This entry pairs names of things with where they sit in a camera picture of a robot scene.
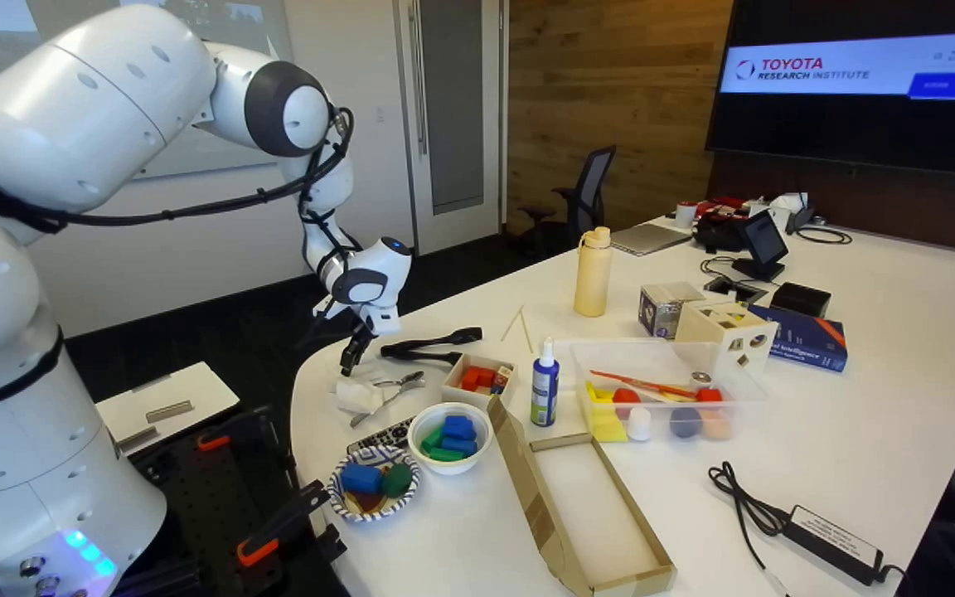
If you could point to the wall television screen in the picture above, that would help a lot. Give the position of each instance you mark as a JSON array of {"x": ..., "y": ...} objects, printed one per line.
[{"x": 839, "y": 79}]

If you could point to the black tongs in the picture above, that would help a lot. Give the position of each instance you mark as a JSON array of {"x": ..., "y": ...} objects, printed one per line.
[{"x": 431, "y": 349}]

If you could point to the wooden shape sorter box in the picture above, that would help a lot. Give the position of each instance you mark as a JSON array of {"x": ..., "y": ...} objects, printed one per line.
[{"x": 725, "y": 335}]

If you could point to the black office chair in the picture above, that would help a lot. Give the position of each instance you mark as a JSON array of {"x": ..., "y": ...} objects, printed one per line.
[{"x": 585, "y": 203}]

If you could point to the wooden chopsticks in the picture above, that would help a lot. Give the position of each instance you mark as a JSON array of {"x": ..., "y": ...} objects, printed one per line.
[{"x": 517, "y": 331}]

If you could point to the white side board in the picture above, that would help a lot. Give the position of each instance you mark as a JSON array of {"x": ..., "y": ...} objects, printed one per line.
[{"x": 166, "y": 406}]

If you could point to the grey laptop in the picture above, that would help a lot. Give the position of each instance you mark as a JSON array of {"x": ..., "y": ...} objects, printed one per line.
[{"x": 647, "y": 235}]

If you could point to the silver spoon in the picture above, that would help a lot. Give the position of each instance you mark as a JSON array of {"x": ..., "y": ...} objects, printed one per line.
[{"x": 404, "y": 379}]

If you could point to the patterned plate with blocks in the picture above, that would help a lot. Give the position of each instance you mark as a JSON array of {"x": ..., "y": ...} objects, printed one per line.
[{"x": 369, "y": 489}]

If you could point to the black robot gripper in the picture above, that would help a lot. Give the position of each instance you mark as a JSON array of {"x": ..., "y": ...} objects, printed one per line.
[{"x": 377, "y": 316}]

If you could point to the cream squeeze bottle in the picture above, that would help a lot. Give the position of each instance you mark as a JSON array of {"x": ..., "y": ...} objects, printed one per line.
[{"x": 591, "y": 272}]

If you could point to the small tablet on stand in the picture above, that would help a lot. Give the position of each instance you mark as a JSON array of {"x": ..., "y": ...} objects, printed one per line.
[{"x": 764, "y": 247}]

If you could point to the white bowl blue blocks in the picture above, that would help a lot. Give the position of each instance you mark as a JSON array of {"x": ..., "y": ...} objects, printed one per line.
[{"x": 450, "y": 440}]

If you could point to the white glue bottle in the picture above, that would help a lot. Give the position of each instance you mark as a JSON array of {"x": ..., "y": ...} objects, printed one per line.
[{"x": 545, "y": 374}]

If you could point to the cardboard box lid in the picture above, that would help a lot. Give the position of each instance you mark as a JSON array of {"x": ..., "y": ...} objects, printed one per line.
[{"x": 578, "y": 512}]

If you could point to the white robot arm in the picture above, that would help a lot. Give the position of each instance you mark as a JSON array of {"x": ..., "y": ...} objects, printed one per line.
[{"x": 77, "y": 119}]

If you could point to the blue cardboard box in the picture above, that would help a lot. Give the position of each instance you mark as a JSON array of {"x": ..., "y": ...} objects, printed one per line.
[{"x": 806, "y": 340}]

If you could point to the small patterned cube box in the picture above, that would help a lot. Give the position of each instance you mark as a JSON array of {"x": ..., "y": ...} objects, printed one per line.
[{"x": 662, "y": 306}]

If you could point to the black orange clamp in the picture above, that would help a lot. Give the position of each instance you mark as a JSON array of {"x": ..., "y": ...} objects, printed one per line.
[{"x": 257, "y": 475}]

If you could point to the clear bin of toys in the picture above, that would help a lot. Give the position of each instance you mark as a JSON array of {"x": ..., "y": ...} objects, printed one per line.
[{"x": 641, "y": 393}]

